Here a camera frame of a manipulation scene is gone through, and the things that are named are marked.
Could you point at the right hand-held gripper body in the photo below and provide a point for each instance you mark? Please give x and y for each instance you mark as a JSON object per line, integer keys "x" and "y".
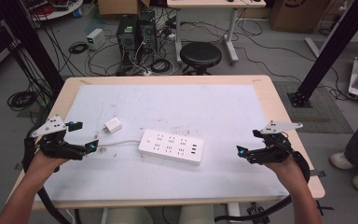
{"x": 275, "y": 151}

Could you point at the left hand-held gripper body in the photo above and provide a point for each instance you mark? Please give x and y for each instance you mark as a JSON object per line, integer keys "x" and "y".
{"x": 53, "y": 125}

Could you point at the person's right hand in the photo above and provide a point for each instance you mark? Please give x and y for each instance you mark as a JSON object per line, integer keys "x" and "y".
{"x": 287, "y": 171}

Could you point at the person's left hand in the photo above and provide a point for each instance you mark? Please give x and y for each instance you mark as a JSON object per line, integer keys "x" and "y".
{"x": 45, "y": 163}

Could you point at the white charger adapter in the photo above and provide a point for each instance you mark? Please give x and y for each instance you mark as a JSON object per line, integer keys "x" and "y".
{"x": 113, "y": 125}

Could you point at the light wooden table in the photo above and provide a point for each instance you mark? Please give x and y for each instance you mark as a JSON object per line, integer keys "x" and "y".
{"x": 270, "y": 90}

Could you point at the white table leg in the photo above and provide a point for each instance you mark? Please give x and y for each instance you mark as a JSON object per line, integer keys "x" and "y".
{"x": 233, "y": 213}

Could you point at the grey floor mat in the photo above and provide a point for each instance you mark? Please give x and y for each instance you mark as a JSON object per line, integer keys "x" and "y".
{"x": 329, "y": 118}

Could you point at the white table mat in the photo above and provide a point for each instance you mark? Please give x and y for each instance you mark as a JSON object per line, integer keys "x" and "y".
{"x": 174, "y": 109}

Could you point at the white power supply box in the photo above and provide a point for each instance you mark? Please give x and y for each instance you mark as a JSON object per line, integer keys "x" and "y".
{"x": 95, "y": 39}

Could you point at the white floor power strip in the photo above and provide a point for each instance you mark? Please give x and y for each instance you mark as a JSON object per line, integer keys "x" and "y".
{"x": 148, "y": 73}

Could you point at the black round stool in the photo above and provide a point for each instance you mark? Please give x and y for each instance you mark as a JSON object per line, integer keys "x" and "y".
{"x": 200, "y": 54}

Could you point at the black computer tower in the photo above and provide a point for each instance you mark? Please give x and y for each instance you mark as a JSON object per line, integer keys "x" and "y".
{"x": 126, "y": 37}
{"x": 147, "y": 31}

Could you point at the round white table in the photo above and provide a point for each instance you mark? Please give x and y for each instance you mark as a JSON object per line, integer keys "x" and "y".
{"x": 68, "y": 11}

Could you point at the cardboard box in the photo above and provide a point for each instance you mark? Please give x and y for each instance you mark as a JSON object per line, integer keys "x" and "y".
{"x": 118, "y": 6}
{"x": 298, "y": 15}

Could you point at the white-legged wooden desk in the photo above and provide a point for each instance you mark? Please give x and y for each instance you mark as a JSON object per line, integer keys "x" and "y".
{"x": 214, "y": 3}

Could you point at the black metal post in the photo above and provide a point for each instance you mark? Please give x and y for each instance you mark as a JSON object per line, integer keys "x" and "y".
{"x": 34, "y": 46}
{"x": 332, "y": 49}

